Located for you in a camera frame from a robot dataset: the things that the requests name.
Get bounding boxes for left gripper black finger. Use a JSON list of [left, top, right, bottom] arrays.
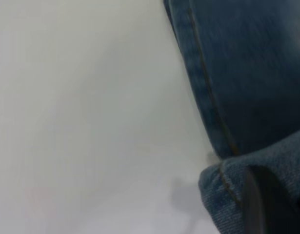
[[244, 165, 300, 234]]

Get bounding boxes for blue denim jeans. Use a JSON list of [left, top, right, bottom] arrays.
[[163, 0, 300, 234]]

